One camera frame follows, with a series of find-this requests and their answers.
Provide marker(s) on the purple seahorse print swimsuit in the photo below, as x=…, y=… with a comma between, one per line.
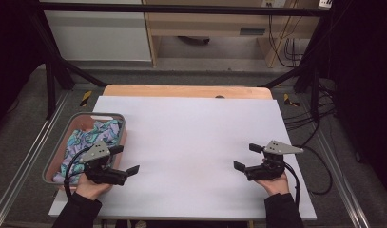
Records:
x=86, y=137

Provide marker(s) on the yellow clamp left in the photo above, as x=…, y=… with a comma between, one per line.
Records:
x=86, y=98

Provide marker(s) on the aluminium floor rail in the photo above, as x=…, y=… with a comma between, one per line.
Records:
x=340, y=180
x=29, y=152

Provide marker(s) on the white cabinet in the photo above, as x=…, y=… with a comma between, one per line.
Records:
x=99, y=38

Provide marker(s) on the pink basket with grey rim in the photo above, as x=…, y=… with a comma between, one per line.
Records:
x=56, y=158

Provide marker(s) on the yellow clamp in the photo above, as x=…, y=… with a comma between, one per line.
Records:
x=287, y=99
x=86, y=98

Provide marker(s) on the light wooden desk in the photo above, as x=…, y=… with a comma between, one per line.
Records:
x=197, y=23

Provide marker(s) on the black metal crossbar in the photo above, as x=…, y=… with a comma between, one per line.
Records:
x=181, y=8

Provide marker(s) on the black metal stand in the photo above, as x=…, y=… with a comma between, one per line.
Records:
x=50, y=88
x=314, y=95

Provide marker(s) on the wooden table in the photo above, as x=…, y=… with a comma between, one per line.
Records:
x=181, y=91

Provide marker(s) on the white board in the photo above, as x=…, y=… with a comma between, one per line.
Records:
x=188, y=142

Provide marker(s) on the person's left hand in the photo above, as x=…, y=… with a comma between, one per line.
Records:
x=89, y=190

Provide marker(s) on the yellow clamp right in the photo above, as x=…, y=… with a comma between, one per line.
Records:
x=287, y=99

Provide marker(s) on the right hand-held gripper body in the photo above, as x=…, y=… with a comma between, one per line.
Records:
x=267, y=169

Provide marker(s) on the person's right hand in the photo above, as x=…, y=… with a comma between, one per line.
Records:
x=276, y=186

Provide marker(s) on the white power strip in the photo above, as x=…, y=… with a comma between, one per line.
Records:
x=325, y=3

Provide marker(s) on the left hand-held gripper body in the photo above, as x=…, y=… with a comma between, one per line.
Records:
x=97, y=152

